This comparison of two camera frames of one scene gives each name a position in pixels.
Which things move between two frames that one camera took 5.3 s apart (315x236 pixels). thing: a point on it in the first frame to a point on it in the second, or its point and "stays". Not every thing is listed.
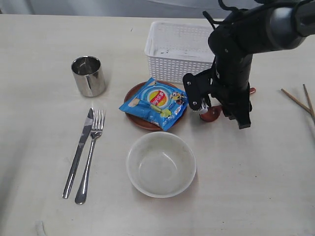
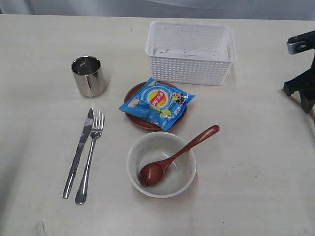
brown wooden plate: [141, 122] stays
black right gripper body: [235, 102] to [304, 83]
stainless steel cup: [88, 74] stays
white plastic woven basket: [174, 49] stays
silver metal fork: [97, 119] stays
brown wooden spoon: [215, 113] to [151, 173]
